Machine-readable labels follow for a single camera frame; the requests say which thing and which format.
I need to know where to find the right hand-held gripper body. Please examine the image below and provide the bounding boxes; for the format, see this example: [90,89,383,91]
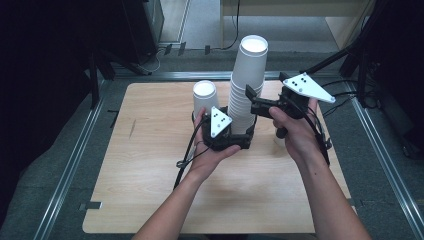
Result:
[249,72,336,140]

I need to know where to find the aluminium floor rail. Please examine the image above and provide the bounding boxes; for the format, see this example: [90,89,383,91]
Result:
[33,79,108,240]
[345,80,424,240]
[112,70,342,81]

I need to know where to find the black double cup holder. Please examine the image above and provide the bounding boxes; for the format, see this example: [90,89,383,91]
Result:
[191,105,259,150]

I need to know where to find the person's left hand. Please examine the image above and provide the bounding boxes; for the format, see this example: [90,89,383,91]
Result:
[187,106,242,183]

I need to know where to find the black metal stand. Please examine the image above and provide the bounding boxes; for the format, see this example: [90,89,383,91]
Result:
[87,49,117,110]

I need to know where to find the black hanging cable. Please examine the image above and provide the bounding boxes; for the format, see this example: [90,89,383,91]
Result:
[221,0,242,52]

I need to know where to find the person's right hand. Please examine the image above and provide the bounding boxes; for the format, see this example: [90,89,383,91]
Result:
[268,98,330,165]

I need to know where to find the black tripod stand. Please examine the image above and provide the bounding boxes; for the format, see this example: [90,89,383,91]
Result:
[299,0,383,108]

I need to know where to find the left hand-held gripper cable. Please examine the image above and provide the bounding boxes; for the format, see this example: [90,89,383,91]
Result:
[172,116,212,192]

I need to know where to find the short stack of white cups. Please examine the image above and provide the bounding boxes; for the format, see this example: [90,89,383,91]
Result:
[192,79,222,122]

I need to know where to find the light wooden furniture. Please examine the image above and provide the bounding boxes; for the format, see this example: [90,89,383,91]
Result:
[219,0,375,51]

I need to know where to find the white floor cable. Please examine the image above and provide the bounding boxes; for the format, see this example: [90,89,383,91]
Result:
[139,46,168,73]

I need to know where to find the hand-held gripper cable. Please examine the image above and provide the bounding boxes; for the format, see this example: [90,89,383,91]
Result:
[289,96,333,168]
[172,116,212,192]

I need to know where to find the dark curtain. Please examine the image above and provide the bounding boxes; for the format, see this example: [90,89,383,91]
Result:
[0,0,101,221]

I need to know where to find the right hand-held gripper cable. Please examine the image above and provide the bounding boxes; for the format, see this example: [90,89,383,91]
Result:
[289,96,333,168]

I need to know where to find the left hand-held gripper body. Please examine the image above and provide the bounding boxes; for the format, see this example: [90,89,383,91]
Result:
[202,105,253,152]

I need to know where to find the tall stack of white cups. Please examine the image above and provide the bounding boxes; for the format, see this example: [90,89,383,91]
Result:
[227,34,269,136]

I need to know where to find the black cabinet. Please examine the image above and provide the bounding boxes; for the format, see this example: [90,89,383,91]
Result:
[119,0,165,66]

